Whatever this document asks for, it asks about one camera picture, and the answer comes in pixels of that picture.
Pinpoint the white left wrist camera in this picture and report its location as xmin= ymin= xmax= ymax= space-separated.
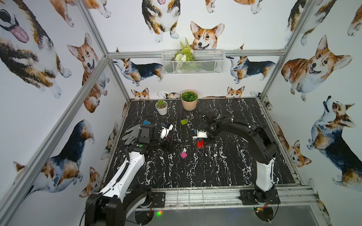
xmin=160 ymin=123 xmax=173 ymax=139

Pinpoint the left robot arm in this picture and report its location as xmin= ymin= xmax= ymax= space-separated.
xmin=80 ymin=123 xmax=174 ymax=226

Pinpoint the beige plant pot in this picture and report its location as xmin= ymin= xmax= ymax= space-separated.
xmin=181 ymin=90 xmax=199 ymax=111

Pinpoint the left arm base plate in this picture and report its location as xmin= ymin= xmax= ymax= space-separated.
xmin=137 ymin=192 xmax=166 ymax=209

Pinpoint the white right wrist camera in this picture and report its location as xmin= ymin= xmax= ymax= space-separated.
xmin=192 ymin=131 xmax=207 ymax=139

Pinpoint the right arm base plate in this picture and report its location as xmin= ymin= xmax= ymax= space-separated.
xmin=239 ymin=186 xmax=281 ymax=205

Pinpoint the green fern plant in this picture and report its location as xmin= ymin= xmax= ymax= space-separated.
xmin=174 ymin=38 xmax=195 ymax=72

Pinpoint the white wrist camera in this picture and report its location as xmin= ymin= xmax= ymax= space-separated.
xmin=192 ymin=131 xmax=207 ymax=139
xmin=160 ymin=123 xmax=173 ymax=139

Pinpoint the grey work glove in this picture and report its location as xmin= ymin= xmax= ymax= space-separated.
xmin=121 ymin=124 xmax=140 ymax=146

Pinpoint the red lego brick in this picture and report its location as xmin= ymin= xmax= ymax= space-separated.
xmin=197 ymin=140 xmax=205 ymax=148

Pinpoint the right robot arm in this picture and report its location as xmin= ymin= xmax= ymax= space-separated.
xmin=204 ymin=116 xmax=280 ymax=197

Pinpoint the pink lego brick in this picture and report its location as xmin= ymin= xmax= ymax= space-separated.
xmin=181 ymin=152 xmax=187 ymax=159

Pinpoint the white wire basket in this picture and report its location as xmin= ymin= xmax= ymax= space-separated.
xmin=162 ymin=50 xmax=226 ymax=75

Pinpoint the green lego brick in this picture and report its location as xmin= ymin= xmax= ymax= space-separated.
xmin=181 ymin=119 xmax=188 ymax=125

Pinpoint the small white plant pot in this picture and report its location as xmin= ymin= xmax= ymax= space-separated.
xmin=155 ymin=99 xmax=168 ymax=115

